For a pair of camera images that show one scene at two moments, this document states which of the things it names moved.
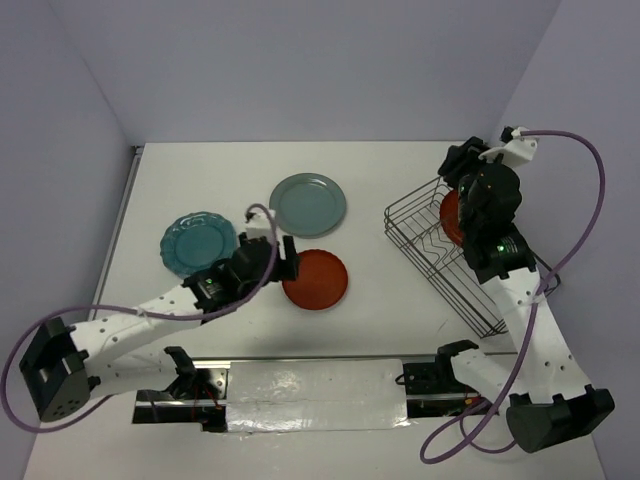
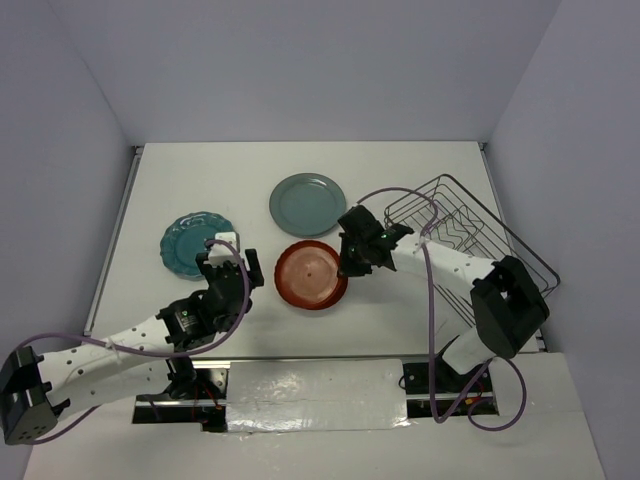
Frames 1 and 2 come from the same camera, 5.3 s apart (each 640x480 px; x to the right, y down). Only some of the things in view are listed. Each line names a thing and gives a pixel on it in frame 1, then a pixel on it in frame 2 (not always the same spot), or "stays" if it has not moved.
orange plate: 450,216 → 306,275
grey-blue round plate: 308,205 stays
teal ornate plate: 195,242 stays
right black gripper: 461,156 → 346,266
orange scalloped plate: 320,283 stays
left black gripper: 290,259 → 210,272
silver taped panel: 316,396 stays
